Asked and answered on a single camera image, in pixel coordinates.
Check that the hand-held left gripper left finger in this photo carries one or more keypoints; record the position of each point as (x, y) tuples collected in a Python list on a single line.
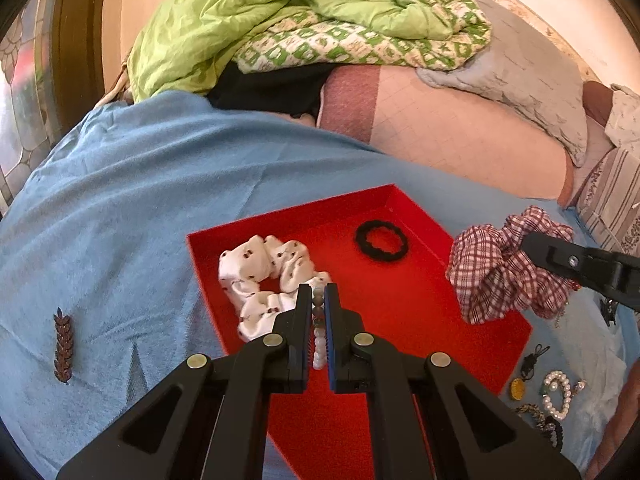
[(300, 325)]

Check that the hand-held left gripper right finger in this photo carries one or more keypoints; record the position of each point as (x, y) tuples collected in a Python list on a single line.
[(331, 330)]

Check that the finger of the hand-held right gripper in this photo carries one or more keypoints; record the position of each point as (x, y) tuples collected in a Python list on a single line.
[(571, 262)]

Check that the red tray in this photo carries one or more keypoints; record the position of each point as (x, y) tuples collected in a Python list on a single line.
[(400, 300)]

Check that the red plaid scrunchie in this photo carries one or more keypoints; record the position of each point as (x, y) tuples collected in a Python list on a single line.
[(480, 270)]

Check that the dark claw hair clip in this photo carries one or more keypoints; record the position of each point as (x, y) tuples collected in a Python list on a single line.
[(609, 310)]

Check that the white cherry-print scrunchie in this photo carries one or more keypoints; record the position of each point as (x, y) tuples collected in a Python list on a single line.
[(250, 265)]

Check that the striped pillow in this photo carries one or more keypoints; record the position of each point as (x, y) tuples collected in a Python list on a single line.
[(615, 185)]

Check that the gold round pendant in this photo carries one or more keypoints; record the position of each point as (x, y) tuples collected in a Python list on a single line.
[(518, 389)]

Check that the white floral pillow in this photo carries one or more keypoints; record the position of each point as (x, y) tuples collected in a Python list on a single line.
[(625, 115)]

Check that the brown pillow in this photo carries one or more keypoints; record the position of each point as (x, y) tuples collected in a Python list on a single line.
[(597, 100)]

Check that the pink bed sheet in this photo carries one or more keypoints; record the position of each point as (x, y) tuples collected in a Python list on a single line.
[(450, 130)]

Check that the grey pillow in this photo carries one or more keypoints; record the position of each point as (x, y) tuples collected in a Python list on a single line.
[(520, 75)]

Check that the blue blanket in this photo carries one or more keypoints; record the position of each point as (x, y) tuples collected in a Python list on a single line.
[(125, 200)]

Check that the brown leaf hair clip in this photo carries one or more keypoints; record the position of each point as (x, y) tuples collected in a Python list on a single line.
[(63, 345)]

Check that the black cloth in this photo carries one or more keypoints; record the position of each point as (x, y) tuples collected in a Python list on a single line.
[(270, 87)]

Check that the green quilt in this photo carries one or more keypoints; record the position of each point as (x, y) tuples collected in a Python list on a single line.
[(200, 25)]

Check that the stained glass window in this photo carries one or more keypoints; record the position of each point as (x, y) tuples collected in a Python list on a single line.
[(20, 110)]

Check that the wooden window frame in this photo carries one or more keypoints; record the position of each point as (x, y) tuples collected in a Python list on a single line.
[(75, 35)]

